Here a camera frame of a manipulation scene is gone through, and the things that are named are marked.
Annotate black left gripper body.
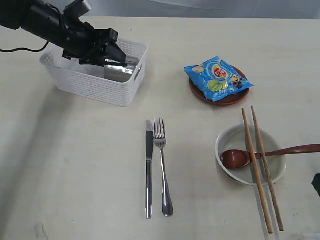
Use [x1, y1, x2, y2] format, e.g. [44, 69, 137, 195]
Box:
[59, 21, 118, 60]

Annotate white perforated plastic basket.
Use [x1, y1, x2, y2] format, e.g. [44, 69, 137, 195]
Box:
[39, 39, 148, 107]

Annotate silver table knife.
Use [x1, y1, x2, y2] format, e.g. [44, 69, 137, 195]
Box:
[145, 120, 154, 219]

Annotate silver metal fork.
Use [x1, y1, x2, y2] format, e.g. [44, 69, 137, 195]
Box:
[153, 117, 174, 217]

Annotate blue chips bag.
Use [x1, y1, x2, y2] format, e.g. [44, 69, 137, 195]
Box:
[184, 56, 254, 102]

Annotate brown wooden plate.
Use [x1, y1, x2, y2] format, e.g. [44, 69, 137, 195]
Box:
[189, 66, 250, 106]

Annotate white ceramic bowl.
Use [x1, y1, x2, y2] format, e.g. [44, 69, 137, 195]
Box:
[214, 124, 287, 186]

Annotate brown wooden spoon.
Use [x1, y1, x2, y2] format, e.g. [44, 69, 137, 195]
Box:
[220, 144, 320, 169]

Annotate wooden chopstick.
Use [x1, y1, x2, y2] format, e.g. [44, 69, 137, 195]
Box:
[250, 105, 284, 232]
[241, 108, 274, 234]

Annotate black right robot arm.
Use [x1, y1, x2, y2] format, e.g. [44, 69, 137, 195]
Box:
[311, 173, 320, 196]

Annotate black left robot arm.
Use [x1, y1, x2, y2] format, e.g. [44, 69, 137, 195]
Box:
[0, 0, 127, 67]

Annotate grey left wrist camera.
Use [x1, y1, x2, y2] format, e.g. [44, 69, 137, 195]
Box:
[63, 0, 92, 18]

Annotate thin black left cable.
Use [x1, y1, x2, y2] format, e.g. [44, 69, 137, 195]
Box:
[0, 41, 50, 53]

